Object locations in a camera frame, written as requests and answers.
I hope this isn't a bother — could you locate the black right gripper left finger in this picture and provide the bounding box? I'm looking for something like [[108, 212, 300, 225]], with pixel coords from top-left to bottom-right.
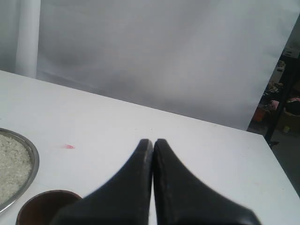
[[50, 138, 154, 225]]

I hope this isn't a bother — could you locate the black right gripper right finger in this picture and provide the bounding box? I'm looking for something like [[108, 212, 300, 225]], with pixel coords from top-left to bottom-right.
[[153, 139, 259, 225]]

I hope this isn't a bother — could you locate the brown wooden cup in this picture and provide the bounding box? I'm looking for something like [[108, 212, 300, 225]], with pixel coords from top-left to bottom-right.
[[15, 190, 82, 225]]

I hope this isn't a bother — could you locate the steel pan of rice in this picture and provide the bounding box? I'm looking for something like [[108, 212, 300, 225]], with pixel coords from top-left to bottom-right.
[[0, 128, 39, 213]]

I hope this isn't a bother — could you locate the cardboard box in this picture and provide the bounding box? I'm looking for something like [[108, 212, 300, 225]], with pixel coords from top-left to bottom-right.
[[276, 109, 300, 133]]

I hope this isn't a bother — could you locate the black metal rack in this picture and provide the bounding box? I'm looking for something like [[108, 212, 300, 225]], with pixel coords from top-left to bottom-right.
[[264, 56, 300, 149]]

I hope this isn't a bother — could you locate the grey backdrop sheet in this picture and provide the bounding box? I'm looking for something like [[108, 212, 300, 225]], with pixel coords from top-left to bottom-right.
[[0, 0, 300, 130]]

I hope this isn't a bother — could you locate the white roll post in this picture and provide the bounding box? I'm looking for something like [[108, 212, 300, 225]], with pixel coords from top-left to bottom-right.
[[15, 0, 41, 79]]

